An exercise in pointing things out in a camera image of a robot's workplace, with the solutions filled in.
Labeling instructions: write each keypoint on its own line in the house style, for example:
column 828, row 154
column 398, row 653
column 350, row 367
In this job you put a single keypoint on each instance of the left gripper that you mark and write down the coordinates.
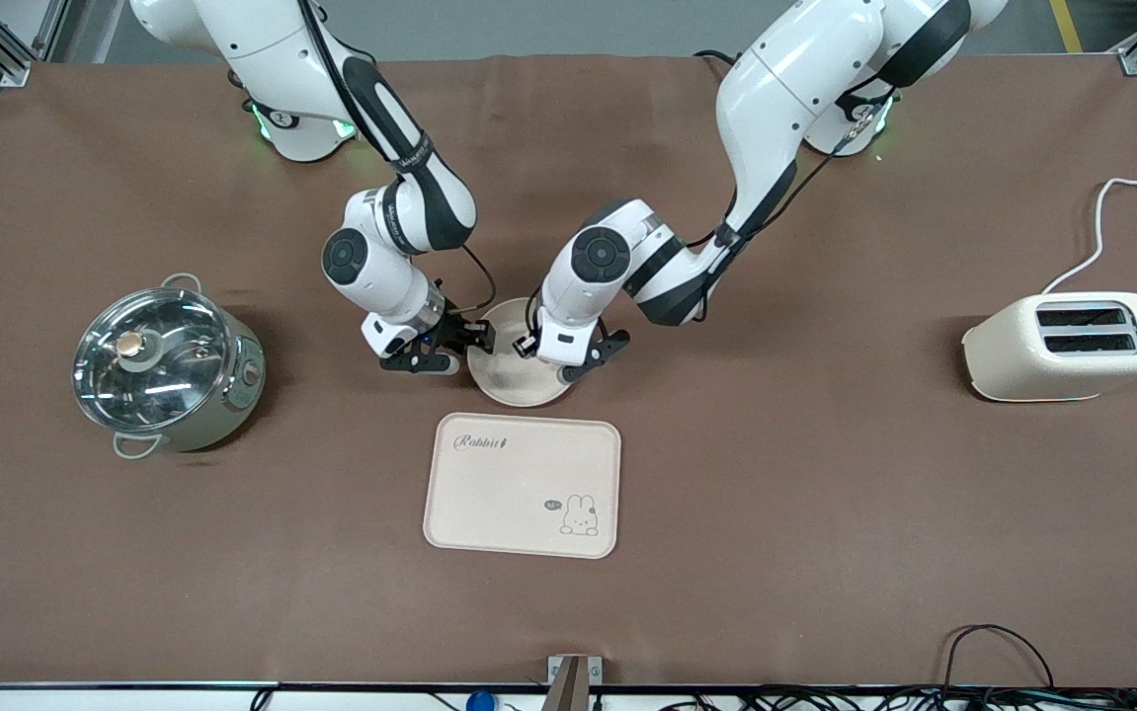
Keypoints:
column 520, row 349

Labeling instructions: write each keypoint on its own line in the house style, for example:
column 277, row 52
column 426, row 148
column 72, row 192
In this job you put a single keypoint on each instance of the brown table mat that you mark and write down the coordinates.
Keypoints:
column 726, row 592

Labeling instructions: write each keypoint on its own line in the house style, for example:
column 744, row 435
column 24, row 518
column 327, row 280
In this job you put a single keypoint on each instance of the cream two-slot toaster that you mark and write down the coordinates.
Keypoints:
column 1062, row 365

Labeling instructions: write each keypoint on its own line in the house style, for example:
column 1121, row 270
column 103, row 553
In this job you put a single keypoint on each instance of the grey metal edge bracket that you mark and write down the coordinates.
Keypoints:
column 574, row 676

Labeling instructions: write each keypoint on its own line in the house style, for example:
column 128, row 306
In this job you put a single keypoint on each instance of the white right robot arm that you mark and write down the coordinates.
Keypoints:
column 262, row 39

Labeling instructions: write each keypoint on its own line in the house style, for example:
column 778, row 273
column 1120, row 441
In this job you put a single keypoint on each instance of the cream rabbit print tray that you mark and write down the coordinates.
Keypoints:
column 509, row 494

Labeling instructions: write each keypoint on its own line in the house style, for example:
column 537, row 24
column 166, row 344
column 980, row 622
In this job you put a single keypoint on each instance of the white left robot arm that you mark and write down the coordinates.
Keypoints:
column 785, row 79

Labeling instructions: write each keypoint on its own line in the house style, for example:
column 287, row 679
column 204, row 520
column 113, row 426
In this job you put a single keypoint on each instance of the yellow floor tape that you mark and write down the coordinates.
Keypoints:
column 1064, row 22

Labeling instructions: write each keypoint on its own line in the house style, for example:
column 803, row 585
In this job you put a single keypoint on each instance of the round cream plate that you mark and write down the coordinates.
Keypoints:
column 514, row 380

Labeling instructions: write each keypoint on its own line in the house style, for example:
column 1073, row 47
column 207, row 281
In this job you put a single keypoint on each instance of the glass pot lid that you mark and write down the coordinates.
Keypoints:
column 153, row 365

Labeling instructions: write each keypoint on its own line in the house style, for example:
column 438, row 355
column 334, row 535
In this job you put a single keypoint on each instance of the blue round cap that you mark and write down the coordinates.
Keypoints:
column 480, row 702

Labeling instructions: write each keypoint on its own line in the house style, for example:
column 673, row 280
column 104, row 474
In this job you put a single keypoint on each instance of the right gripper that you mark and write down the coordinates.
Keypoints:
column 453, row 331

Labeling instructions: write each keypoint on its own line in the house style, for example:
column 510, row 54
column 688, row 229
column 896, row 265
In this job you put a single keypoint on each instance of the steel electric cooking pot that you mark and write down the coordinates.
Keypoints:
column 237, row 395

